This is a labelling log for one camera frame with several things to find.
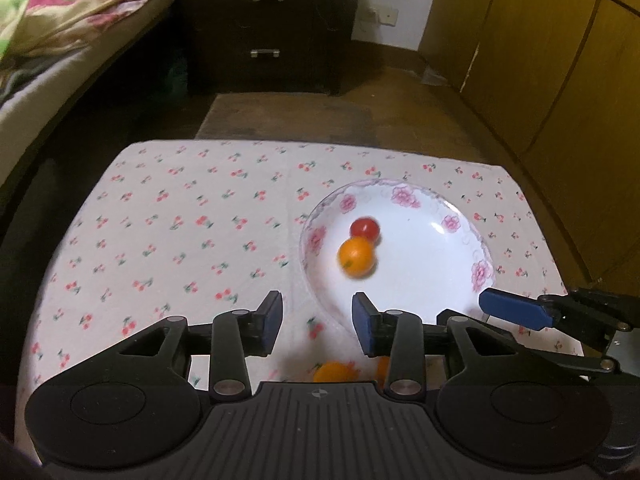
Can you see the dark grey cloth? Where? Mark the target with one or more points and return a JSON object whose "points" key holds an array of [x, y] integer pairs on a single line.
{"points": [[25, 77]]}

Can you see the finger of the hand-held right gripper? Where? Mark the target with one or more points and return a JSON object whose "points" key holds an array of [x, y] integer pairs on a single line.
{"points": [[510, 307], [565, 360]]}

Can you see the cherry print tablecloth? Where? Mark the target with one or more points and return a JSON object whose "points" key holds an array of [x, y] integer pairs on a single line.
{"points": [[175, 240]]}

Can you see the white wall socket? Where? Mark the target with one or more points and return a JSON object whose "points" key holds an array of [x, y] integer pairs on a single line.
{"points": [[386, 16]]}

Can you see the dark wooden nightstand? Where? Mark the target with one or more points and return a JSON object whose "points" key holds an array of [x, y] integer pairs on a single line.
{"points": [[300, 25]]}

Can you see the white floral plate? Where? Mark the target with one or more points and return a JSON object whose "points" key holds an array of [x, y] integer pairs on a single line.
{"points": [[420, 270]]}

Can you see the wooden wardrobe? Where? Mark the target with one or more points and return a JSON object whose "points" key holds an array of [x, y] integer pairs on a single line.
{"points": [[550, 85]]}

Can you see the red cherry tomato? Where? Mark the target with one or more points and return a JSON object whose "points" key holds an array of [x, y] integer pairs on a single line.
{"points": [[365, 229]]}

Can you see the small orange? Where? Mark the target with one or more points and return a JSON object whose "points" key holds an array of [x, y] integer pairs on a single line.
{"points": [[383, 367], [357, 258], [332, 372]]}

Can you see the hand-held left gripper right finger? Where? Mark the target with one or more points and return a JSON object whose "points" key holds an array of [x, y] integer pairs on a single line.
{"points": [[362, 325]]}

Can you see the dark wooden drawer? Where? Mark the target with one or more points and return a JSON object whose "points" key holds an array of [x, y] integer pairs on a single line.
{"points": [[265, 60], [267, 5]]}

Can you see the floral quilt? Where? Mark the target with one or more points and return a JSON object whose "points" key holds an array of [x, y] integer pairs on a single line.
{"points": [[60, 15]]}

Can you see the bed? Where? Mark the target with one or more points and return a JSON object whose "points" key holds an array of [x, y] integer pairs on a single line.
{"points": [[75, 80]]}

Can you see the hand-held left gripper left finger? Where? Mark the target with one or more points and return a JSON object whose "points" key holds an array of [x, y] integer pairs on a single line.
{"points": [[272, 322]]}

